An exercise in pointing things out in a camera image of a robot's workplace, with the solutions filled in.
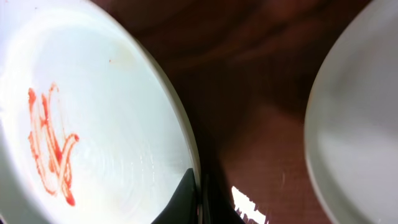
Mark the light blue plate front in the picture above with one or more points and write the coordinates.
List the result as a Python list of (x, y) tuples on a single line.
[(351, 121)]

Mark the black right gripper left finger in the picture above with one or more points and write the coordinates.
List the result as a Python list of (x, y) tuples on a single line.
[(182, 207)]

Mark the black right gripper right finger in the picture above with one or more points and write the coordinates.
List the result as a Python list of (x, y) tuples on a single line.
[(216, 208)]

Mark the light blue plate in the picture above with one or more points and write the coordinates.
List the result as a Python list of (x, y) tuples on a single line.
[(92, 130), (351, 121)]

